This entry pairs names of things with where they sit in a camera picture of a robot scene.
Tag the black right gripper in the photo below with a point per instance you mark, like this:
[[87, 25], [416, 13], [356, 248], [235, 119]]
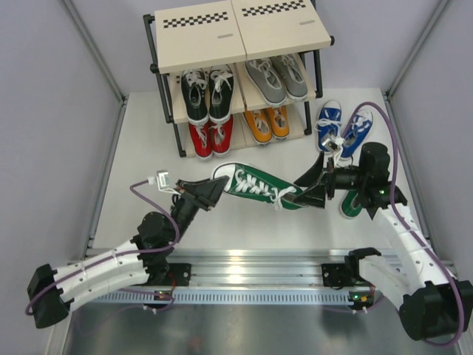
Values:
[[316, 197]]

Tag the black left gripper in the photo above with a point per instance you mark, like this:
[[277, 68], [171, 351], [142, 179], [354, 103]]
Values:
[[205, 192]]

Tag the green sneaker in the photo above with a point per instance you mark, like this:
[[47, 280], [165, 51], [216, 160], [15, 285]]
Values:
[[350, 206], [249, 182]]

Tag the red sneaker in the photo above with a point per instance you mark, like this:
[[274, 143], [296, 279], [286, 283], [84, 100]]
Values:
[[200, 137], [221, 137]]

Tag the orange sneaker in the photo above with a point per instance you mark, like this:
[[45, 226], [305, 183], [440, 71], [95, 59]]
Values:
[[278, 122], [257, 123]]

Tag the black sneaker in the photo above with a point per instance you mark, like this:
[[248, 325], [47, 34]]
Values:
[[193, 85], [221, 87]]

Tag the grey sneaker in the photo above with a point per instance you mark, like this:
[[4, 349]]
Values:
[[267, 81], [291, 75]]

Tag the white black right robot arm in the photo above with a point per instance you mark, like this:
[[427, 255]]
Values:
[[430, 300]]

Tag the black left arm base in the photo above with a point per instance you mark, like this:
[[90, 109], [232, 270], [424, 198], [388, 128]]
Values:
[[169, 274]]

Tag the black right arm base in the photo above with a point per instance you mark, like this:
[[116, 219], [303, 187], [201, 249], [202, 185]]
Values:
[[346, 274]]

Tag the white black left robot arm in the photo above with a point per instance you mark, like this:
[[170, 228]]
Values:
[[55, 292]]

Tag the beige black shoe shelf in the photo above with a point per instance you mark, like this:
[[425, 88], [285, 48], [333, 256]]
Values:
[[230, 32]]

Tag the left blue sneaker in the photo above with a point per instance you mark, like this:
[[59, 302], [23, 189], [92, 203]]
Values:
[[328, 123]]

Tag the blue sneaker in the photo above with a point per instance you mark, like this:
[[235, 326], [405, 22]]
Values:
[[328, 123], [356, 132]]

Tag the right blue sneaker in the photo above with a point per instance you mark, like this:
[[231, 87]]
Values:
[[356, 132]]

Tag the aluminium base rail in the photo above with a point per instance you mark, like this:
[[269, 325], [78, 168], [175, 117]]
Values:
[[238, 260]]

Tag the grey aluminium corner post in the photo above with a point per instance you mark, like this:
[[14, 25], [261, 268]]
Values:
[[433, 21]]

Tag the left grey corner post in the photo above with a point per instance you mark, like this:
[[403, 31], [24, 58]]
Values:
[[90, 44]]

